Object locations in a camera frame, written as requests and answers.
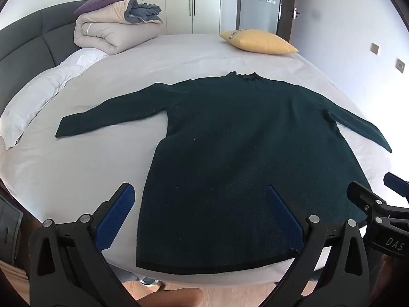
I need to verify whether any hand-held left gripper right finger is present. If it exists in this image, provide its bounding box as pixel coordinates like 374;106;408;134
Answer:
265;184;371;307

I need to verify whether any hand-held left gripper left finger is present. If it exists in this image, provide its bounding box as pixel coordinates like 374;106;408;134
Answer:
29;182;136;307

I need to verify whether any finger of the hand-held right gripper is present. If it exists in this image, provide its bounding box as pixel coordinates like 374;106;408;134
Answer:
347;181;409;227
384;172;409;204

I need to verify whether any dark green sweater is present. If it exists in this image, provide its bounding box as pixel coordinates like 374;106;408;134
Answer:
55;71;392;275

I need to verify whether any person's right forearm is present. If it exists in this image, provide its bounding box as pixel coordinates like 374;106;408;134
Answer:
367;253;409;307

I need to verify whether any bed with white sheet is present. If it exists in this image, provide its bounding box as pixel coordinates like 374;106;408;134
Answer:
0;34;409;287

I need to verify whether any person's leg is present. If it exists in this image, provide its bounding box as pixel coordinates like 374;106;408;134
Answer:
134;288;204;307

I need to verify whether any dark nightstand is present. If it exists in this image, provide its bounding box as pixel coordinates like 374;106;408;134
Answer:
0;185;24;263

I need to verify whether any white pillow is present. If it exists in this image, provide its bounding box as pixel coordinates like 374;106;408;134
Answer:
0;47;109;150

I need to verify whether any yellow pillow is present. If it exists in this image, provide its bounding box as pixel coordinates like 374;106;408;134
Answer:
219;29;299;55

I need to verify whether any folded beige comforter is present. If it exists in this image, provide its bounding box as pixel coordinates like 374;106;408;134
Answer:
74;0;163;56

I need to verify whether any dark door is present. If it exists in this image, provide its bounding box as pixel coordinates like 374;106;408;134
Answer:
277;0;298;43

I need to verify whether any blue-grey folded blanket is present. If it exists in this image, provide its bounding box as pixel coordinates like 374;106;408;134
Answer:
124;0;163;25

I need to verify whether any purple pillow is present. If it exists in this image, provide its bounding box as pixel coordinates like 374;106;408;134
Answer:
73;0;137;15

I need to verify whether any cream wardrobe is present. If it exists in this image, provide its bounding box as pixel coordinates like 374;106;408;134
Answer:
117;0;238;36

